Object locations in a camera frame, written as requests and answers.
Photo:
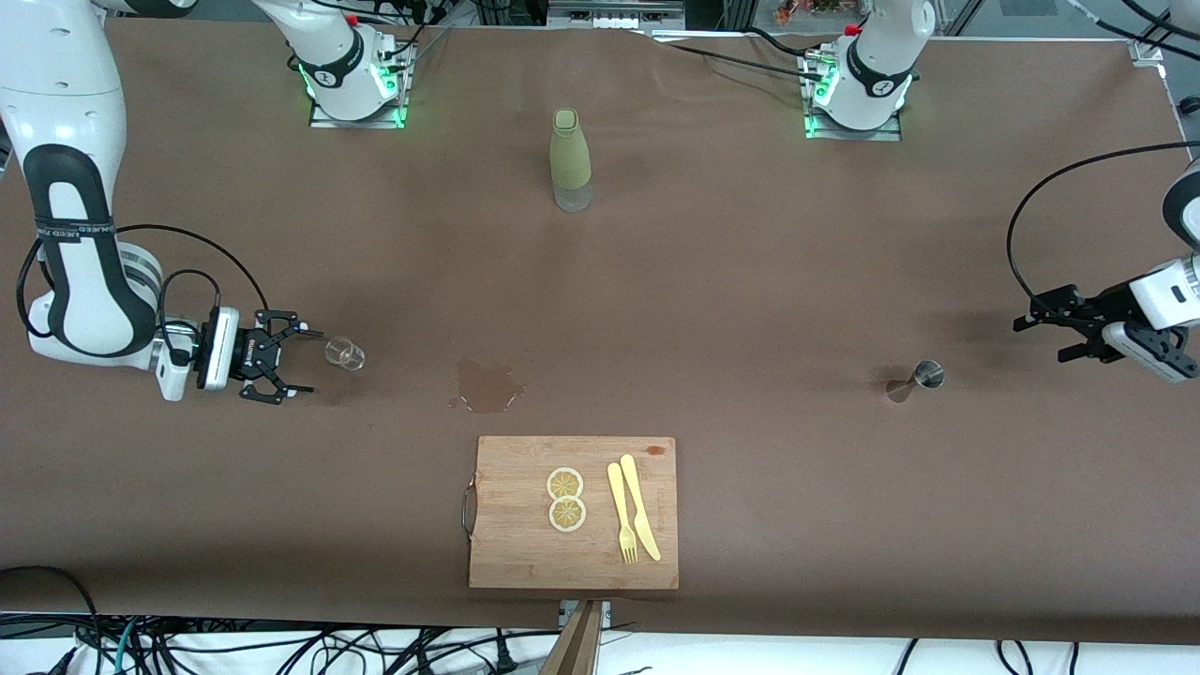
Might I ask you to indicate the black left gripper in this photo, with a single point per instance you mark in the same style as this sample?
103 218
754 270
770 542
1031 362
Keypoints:
1102 308

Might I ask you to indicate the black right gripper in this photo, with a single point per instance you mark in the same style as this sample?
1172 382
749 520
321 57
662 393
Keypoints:
250 353

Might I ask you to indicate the clear glass measuring cup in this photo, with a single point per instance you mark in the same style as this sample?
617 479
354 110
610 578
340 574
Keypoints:
347 354

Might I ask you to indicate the steel jigger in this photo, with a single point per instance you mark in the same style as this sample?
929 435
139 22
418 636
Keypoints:
928 374

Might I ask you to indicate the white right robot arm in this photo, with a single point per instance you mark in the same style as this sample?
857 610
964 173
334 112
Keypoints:
75 122

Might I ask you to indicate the spilled liquid puddle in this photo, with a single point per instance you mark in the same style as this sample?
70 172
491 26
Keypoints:
487 386

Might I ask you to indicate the brown table cover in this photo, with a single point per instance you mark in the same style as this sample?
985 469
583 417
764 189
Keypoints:
844 234

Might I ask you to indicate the lemon slice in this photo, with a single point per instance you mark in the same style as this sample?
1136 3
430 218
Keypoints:
564 484
567 515

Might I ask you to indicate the wooden cutting board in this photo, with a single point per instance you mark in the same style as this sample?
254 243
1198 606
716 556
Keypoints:
525 553

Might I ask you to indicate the green bottle with clear base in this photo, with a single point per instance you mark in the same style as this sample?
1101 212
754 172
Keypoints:
570 155

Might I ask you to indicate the yellow plastic fork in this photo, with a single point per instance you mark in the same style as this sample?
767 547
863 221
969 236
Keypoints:
619 502

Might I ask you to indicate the yellow plastic knife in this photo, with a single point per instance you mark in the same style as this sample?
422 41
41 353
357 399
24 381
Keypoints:
639 511

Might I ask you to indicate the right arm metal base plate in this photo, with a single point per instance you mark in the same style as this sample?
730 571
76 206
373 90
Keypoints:
398 89

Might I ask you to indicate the aluminium frame profile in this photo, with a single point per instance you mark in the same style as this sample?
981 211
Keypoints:
1162 23

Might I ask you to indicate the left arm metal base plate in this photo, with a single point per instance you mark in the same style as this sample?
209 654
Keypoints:
816 127

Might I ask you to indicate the metal bracket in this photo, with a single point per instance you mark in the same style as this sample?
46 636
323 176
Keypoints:
605 609

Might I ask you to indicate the wooden post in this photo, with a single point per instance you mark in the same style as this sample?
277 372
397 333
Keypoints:
579 652

